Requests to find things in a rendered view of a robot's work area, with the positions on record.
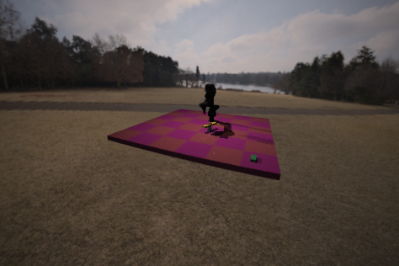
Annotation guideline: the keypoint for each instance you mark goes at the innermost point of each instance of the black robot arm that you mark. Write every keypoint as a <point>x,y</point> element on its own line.
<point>210,93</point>

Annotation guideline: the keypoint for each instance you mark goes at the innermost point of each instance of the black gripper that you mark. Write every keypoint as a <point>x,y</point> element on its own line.
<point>214,107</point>

